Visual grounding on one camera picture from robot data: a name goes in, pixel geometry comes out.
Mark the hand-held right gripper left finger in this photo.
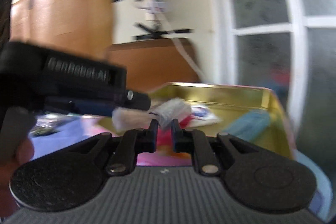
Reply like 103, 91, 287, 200
70, 119, 159, 177

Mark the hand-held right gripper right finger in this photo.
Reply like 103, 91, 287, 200
171, 119, 261, 177

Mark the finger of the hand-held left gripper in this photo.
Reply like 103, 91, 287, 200
47, 98, 116, 117
113, 90, 152, 111

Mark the white fluffy packet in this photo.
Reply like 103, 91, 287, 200
112, 97, 190, 133

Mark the white packet with red print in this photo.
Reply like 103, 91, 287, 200
188, 105, 219, 125

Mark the gold tin box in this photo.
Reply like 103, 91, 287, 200
97, 82, 295, 161

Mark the blue packet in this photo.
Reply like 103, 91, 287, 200
223, 111, 271, 141

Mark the person's left hand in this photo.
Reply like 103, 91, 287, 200
0, 138, 35, 189

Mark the pink cloth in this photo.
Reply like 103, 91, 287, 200
81, 116, 195, 166

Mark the wooden cabinet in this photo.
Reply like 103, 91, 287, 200
107, 38, 203, 94

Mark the dark patterned packet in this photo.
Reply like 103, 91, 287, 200
31, 118, 69, 136

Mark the wooden wardrobe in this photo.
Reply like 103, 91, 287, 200
10, 0, 116, 58

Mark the white framed glass door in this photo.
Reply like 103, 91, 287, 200
207, 0, 336, 163

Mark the white cable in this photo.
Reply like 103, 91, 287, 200
157, 11, 208, 83

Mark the black wall bracket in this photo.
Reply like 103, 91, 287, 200
103, 0, 194, 41

